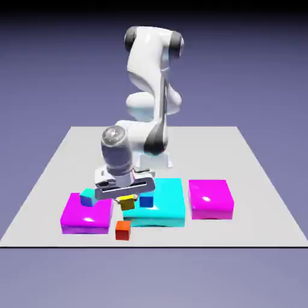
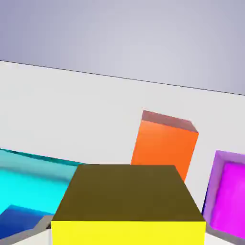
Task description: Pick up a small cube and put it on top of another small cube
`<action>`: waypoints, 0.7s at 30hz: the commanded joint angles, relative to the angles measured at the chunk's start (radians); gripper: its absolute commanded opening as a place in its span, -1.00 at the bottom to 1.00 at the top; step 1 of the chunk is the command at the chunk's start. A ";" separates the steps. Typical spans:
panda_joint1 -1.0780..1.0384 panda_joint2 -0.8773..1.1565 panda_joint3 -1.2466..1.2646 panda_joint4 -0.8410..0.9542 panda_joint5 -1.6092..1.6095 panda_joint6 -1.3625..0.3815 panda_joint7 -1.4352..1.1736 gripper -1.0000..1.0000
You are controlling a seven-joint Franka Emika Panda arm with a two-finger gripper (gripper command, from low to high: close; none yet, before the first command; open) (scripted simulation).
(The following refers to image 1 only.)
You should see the large cyan box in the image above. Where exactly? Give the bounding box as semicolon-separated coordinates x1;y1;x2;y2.
122;177;186;228

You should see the small orange cube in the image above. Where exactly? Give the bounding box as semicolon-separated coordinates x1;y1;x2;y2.
114;220;132;241

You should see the small cyan cube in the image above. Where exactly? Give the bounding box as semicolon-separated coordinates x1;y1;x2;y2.
79;188;98;208

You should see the large magenta box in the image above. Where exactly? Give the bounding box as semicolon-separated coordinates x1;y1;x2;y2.
60;192;114;235
188;179;235;221

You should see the small yellow cube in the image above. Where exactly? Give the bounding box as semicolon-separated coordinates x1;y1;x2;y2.
119;195;136;211

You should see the small blue cube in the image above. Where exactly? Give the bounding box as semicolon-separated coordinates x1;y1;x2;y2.
138;196;154;208

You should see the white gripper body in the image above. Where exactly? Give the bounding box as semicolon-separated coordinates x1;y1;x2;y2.
94;177;156;200

